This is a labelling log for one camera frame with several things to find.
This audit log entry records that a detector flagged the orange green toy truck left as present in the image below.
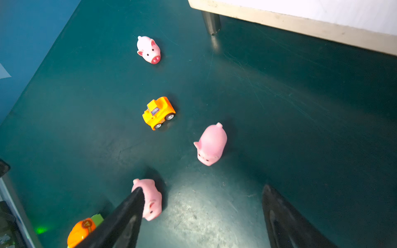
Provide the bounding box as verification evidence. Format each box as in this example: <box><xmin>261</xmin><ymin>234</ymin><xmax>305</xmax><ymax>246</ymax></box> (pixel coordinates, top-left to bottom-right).
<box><xmin>67</xmin><ymin>214</ymin><xmax>104</xmax><ymax>248</ymax></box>

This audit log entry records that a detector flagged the pink pig centre left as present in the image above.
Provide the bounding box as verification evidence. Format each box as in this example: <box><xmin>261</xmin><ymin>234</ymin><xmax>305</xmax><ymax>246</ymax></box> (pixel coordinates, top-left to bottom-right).
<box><xmin>131</xmin><ymin>179</ymin><xmax>162</xmax><ymax>221</ymax></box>

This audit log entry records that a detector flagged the pink pig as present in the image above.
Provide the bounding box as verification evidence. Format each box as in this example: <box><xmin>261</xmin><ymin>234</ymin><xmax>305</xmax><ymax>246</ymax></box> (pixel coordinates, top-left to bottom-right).
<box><xmin>136</xmin><ymin>36</ymin><xmax>161</xmax><ymax>65</ymax></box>
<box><xmin>131</xmin><ymin>179</ymin><xmax>162</xmax><ymax>221</ymax></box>
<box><xmin>193</xmin><ymin>123</ymin><xmax>227</xmax><ymax>166</ymax></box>

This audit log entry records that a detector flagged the pink pig far left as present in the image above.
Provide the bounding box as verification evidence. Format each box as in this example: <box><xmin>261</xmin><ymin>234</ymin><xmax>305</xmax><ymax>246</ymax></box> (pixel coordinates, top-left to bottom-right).
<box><xmin>136</xmin><ymin>36</ymin><xmax>161</xmax><ymax>65</ymax></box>

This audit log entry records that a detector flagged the orange toy car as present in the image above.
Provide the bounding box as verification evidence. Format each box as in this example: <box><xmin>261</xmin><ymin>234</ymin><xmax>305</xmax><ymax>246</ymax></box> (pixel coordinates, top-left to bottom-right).
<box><xmin>142</xmin><ymin>97</ymin><xmax>176</xmax><ymax>131</ymax></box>

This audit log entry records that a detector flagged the white two-tier shelf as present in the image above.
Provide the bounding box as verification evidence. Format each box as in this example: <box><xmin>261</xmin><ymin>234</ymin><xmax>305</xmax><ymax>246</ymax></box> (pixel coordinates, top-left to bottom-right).
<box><xmin>189</xmin><ymin>0</ymin><xmax>397</xmax><ymax>55</ymax></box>

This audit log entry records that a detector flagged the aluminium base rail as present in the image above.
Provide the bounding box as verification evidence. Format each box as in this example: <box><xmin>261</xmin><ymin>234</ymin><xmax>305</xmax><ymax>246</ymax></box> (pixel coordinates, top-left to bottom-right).
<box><xmin>1</xmin><ymin>160</ymin><xmax>42</xmax><ymax>248</ymax></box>

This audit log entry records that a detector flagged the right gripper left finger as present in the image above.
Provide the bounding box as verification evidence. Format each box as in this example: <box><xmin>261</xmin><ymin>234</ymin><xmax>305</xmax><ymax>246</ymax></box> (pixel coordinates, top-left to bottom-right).
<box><xmin>77</xmin><ymin>187</ymin><xmax>145</xmax><ymax>248</ymax></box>

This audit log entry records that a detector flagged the pink pig centre upper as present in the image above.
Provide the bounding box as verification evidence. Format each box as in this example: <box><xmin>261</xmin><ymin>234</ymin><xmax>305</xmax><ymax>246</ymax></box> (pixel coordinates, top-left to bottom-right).
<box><xmin>193</xmin><ymin>123</ymin><xmax>227</xmax><ymax>166</ymax></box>

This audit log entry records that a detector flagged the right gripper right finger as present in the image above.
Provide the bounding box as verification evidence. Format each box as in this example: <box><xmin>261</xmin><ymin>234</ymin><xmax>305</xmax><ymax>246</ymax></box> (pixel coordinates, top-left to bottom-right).
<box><xmin>262</xmin><ymin>184</ymin><xmax>336</xmax><ymax>248</ymax></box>

